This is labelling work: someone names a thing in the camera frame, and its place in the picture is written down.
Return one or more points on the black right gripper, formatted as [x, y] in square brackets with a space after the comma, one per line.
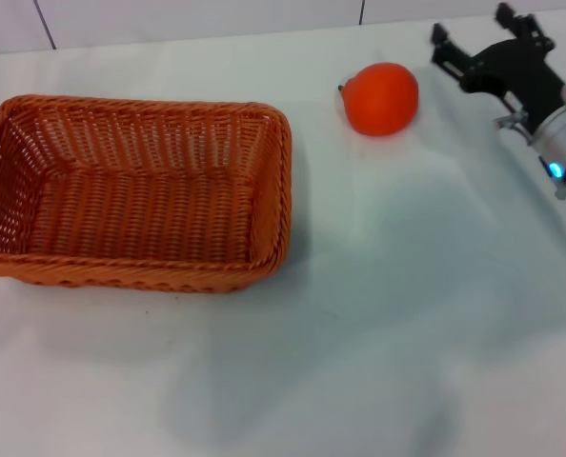
[521, 71]

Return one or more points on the orange woven rectangular basket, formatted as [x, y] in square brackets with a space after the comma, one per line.
[135, 214]

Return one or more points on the orange round fruit with stem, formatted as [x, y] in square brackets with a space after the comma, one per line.
[383, 100]

